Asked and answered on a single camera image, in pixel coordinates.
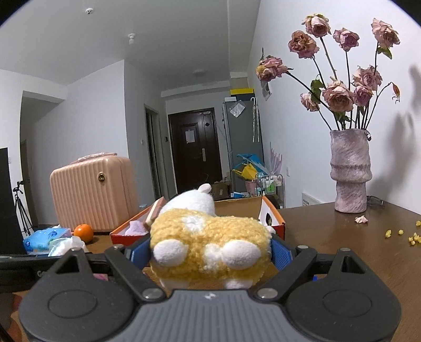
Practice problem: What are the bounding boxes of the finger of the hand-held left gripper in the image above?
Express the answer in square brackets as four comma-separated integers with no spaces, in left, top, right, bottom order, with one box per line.
[0,254,71,295]

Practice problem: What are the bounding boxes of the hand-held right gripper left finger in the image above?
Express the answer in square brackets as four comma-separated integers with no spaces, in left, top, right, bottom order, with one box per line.
[33,237,167,301]

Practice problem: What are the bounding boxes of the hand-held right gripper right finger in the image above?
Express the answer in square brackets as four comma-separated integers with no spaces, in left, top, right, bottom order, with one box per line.
[252,237,392,301]

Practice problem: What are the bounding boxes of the lavender towel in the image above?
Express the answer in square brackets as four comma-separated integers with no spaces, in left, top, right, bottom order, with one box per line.
[125,221,151,236]

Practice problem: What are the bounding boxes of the pink and cream sponge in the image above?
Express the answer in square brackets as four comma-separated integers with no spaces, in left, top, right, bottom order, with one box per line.
[145,197,167,227]

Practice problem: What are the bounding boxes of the red cardboard box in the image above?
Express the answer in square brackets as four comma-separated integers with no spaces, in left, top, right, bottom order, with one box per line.
[110,195,285,247]

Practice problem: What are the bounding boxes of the yellow and white plush toy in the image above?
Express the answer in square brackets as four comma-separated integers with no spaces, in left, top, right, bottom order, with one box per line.
[149,183,273,290]

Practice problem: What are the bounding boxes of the blue tissue pack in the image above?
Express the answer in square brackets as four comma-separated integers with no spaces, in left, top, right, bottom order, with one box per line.
[23,228,72,255]

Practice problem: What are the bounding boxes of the clear plastic shower cap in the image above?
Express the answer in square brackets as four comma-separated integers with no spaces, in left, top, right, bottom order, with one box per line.
[49,236,86,257]

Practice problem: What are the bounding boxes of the orange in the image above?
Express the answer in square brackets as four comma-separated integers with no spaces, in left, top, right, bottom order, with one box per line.
[73,224,94,244]

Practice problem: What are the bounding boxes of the white radiator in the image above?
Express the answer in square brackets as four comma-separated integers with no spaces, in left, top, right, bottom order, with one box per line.
[302,192,329,208]

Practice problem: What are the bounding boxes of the black tripod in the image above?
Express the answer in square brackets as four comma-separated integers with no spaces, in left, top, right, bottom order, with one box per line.
[13,180,34,237]

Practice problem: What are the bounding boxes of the cart with bottles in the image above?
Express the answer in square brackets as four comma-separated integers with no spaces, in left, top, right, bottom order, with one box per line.
[257,174,284,208]

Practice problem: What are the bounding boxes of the black paper bag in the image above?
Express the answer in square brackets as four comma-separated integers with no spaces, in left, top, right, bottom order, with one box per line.
[0,148,27,255]

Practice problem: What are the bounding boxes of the pink ribbed suitcase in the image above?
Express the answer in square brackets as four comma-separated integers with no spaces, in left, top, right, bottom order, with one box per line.
[50,153,139,232]

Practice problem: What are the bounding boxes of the cardboard box on floor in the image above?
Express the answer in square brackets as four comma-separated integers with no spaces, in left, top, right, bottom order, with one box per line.
[210,181,231,200]

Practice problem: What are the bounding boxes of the pink ceramic vase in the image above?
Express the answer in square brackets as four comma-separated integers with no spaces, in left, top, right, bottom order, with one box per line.
[330,129,372,214]

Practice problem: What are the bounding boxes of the dark brown door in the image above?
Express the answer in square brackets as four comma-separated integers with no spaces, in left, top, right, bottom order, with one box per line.
[168,110,222,195]

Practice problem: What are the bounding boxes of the grey refrigerator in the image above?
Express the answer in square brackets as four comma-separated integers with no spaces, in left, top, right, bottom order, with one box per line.
[223,99,264,194]

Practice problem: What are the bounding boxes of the scattered yellow crumbs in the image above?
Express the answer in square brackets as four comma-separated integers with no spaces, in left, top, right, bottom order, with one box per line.
[385,220,421,246]

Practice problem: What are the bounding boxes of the folded white umbrella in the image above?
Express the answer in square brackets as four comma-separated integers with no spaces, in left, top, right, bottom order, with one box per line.
[252,97,260,143]

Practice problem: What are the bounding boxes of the dried pink roses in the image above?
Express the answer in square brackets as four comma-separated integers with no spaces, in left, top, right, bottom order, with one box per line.
[256,13,402,132]

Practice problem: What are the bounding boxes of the purple wall sticker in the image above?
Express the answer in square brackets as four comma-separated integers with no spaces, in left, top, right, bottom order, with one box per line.
[270,142,283,175]

